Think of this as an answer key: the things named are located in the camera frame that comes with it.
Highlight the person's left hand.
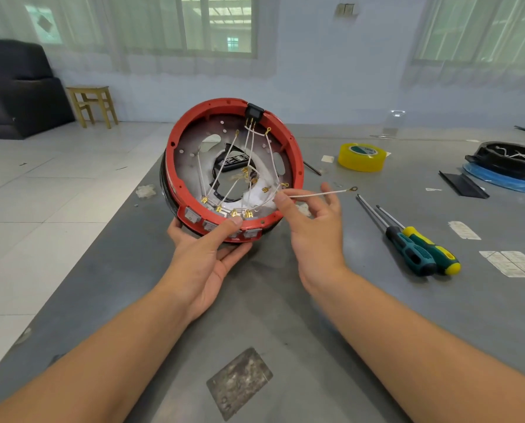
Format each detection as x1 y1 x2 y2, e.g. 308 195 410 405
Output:
156 215 254 324

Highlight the person's right hand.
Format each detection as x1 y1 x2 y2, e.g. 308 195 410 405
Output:
273 182 351 297

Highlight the white yellow wires bundle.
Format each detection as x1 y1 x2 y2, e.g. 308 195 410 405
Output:
240 167 359 216

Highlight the long white terminal wire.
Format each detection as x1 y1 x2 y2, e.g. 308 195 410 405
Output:
205 129 241 201
216 176 241 213

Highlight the short white wire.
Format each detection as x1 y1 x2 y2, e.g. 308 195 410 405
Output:
195 153 208 204

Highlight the dark green black screwdriver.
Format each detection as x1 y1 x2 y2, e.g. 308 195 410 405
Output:
355 194 437 278

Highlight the white branched wires harness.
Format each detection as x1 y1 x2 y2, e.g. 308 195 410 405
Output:
244 125 291 192

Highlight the red plastic ring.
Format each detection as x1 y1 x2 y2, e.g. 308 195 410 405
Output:
164 98 305 244

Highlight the black metal round plate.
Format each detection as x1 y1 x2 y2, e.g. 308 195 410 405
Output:
160 113 295 237

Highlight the green yellow handle screwdriver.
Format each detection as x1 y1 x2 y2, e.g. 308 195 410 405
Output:
376 204 462 277

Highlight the person's left forearm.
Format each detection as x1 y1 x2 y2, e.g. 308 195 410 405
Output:
0 284 192 423

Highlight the person's right forearm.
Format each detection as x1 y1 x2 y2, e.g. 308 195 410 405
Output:
313 268 525 423

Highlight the yellow tape roll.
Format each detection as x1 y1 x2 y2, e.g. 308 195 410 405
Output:
338 143 388 173

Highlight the black bit set case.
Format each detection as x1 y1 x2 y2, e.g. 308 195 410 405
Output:
214 153 254 172

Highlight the clear acrylic stand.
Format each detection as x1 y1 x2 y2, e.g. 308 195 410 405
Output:
370 109 406 139

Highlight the black flat plate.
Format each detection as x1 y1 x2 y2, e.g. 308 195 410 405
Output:
438 171 490 200

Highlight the black round housing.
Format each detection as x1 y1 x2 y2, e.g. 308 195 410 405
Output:
464 141 525 183

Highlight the wide sheer curtain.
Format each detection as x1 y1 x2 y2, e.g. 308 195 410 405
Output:
0 0 279 80

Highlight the wooden stool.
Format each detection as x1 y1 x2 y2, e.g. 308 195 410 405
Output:
66 86 119 130

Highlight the narrow sheer curtain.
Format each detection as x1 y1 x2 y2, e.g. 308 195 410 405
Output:
401 0 525 91

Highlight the black armchair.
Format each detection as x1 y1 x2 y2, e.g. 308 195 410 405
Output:
0 38 76 140

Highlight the wide window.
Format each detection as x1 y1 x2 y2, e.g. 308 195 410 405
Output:
24 0 259 58

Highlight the narrow window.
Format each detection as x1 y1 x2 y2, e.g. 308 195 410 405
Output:
414 0 525 65

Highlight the blue plastic ring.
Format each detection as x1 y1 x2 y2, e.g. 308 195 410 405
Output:
462 163 525 197

